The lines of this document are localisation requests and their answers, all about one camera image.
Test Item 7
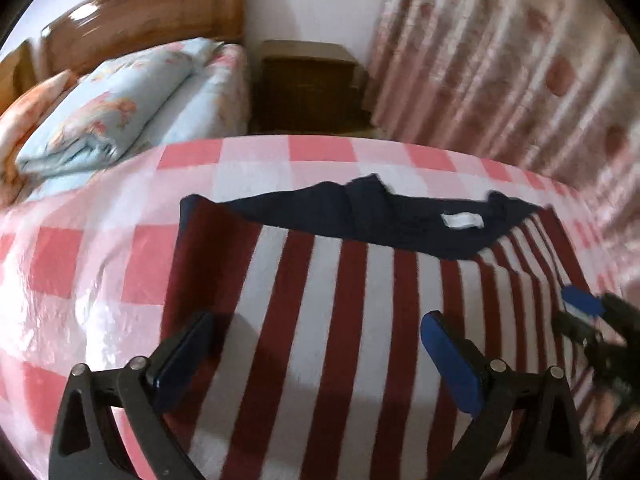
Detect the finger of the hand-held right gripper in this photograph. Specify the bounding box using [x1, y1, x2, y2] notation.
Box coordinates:
[561, 285, 608, 322]
[556, 311, 598, 348]

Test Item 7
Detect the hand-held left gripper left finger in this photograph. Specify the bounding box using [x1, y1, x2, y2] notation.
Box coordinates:
[48, 310, 217, 480]

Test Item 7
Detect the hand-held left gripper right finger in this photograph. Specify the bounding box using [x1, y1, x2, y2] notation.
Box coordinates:
[420, 311, 588, 480]

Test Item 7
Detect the red white striped navy shirt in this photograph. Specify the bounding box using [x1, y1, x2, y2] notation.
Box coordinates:
[160, 174, 608, 480]

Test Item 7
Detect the pink white checked bed cover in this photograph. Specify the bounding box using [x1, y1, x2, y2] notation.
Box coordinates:
[0, 135, 640, 480]

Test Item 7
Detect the blue floral bed sheet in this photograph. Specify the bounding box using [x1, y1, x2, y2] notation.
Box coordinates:
[25, 42, 251, 203]

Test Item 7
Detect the pink floral curtain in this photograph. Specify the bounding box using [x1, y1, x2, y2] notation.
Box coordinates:
[367, 0, 640, 261]

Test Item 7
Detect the folded blue floral quilt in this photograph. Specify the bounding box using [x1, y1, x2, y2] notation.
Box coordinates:
[15, 37, 226, 178]

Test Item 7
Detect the orange floral pillow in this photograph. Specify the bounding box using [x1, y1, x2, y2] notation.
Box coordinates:
[0, 69, 80, 201]

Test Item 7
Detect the wooden nightstand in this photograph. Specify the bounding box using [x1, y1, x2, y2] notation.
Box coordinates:
[252, 40, 371, 133]

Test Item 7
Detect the wooden headboard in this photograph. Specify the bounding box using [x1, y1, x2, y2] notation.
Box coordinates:
[0, 0, 251, 101]

